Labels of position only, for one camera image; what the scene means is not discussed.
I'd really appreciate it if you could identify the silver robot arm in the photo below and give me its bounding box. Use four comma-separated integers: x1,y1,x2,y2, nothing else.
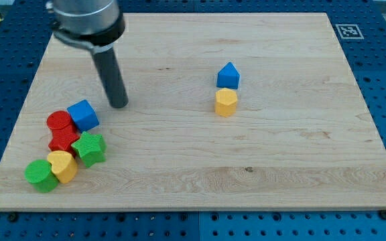
46,0,125,54

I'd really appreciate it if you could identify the light wooden board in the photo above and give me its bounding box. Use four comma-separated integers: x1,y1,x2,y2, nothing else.
0,13,386,212

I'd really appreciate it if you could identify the yellow hexagon block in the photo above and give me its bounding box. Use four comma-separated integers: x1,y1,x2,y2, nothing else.
214,88,238,117

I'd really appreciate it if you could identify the blue pentagon block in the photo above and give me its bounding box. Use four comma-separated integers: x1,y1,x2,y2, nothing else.
216,62,241,90

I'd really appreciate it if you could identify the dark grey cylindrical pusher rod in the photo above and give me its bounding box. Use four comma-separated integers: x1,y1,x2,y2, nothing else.
92,47,129,108

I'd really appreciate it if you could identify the green star block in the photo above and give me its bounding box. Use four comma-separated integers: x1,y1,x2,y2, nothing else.
71,131,107,168

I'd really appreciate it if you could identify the blue cube block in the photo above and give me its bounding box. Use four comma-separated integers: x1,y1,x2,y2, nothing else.
67,100,99,133

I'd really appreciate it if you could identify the red star block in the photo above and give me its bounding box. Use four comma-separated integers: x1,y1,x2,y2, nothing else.
48,126,80,157

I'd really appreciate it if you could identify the red cylinder block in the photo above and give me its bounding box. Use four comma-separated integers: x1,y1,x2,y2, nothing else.
46,110,75,131

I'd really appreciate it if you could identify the yellow heart block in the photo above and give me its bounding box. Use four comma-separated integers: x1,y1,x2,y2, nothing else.
47,151,78,183

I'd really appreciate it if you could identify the green cylinder block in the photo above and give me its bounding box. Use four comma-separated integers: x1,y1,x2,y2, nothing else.
24,159,59,193

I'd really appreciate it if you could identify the white fiducial marker tag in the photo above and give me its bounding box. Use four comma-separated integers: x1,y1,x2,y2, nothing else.
336,23,364,39

